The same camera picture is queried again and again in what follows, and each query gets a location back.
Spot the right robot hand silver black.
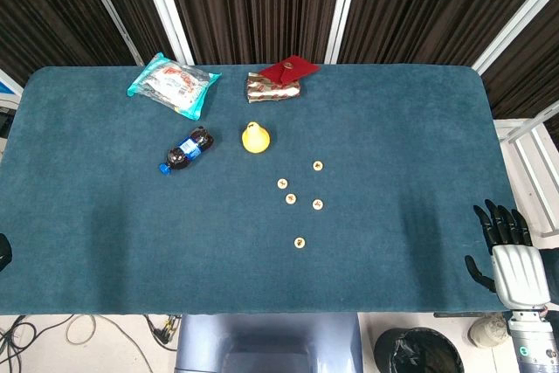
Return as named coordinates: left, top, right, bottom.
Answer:
left=464, top=198, right=552, bottom=309

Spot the left robot hand black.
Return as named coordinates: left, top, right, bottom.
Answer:
left=0, top=232, right=13, bottom=273

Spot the beige shoe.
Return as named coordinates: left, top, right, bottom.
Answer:
left=468, top=314, right=510, bottom=349

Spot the teal table cloth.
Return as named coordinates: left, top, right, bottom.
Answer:
left=0, top=65, right=539, bottom=316

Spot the black trash bin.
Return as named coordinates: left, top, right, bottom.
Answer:
left=374, top=328, right=465, bottom=373

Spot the white metal rack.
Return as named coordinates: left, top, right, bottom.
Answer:
left=493, top=100, right=559, bottom=238

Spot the white board with blue edge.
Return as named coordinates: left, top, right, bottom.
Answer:
left=0, top=67, right=24, bottom=108

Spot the cola bottle blue label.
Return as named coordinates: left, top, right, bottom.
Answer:
left=158, top=126, right=216, bottom=176

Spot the teal clear snack package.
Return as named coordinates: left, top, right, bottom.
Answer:
left=127, top=52, right=223, bottom=121

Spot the blue-grey robot torso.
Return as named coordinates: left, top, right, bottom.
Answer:
left=174, top=312, right=364, bottom=373

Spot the yellow pear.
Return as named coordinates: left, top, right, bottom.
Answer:
left=241, top=121, right=272, bottom=155

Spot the red felt pouch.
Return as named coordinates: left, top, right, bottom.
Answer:
left=258, top=55, right=321, bottom=86

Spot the gold red snack wrapper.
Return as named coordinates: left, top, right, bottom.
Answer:
left=245, top=72, right=302, bottom=104

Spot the dark brown pleated curtain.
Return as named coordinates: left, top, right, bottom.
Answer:
left=0, top=0, right=559, bottom=134

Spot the black floor cable bundle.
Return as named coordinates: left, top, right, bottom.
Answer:
left=0, top=314, right=75, bottom=373

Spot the white floor cable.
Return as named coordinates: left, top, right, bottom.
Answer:
left=65, top=314, right=154, bottom=373

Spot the black cable with plug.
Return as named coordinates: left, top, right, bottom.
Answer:
left=143, top=314, right=183, bottom=352

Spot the white frame post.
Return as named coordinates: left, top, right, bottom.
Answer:
left=135, top=0, right=196, bottom=66
left=324, top=0, right=364, bottom=65
left=472, top=0, right=559, bottom=76

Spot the thin grey frame post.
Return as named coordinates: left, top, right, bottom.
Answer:
left=74, top=0, right=145, bottom=66

